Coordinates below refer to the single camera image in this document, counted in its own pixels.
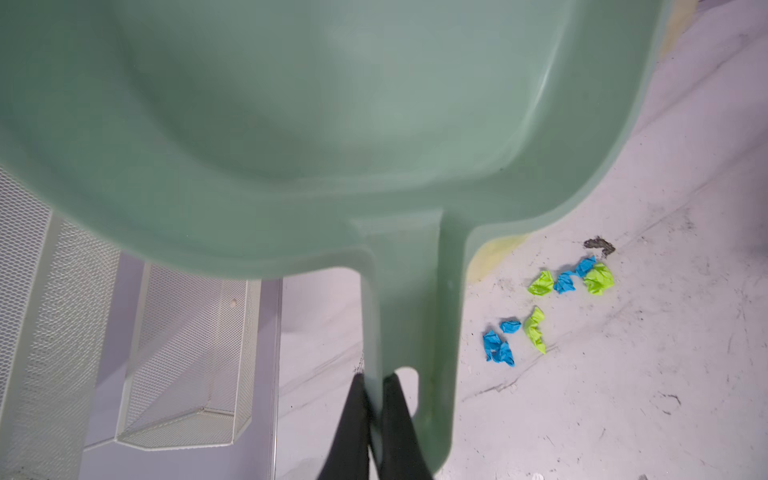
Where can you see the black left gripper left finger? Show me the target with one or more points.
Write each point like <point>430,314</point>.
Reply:
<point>348,457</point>

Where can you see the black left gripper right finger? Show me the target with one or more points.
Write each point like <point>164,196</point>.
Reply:
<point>401,457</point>

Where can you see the white mesh two-tier shelf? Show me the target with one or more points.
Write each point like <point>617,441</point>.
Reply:
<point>190,373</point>

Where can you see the yellow-green bin liner bag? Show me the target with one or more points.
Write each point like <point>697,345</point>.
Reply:
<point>491,255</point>

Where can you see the blue paper scrap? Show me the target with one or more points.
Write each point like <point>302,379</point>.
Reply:
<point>498,343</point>

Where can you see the lime green paper scrap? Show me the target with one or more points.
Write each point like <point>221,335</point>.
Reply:
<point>595,275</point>

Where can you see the green plastic dustpan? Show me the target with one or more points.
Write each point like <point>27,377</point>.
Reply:
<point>263,139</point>

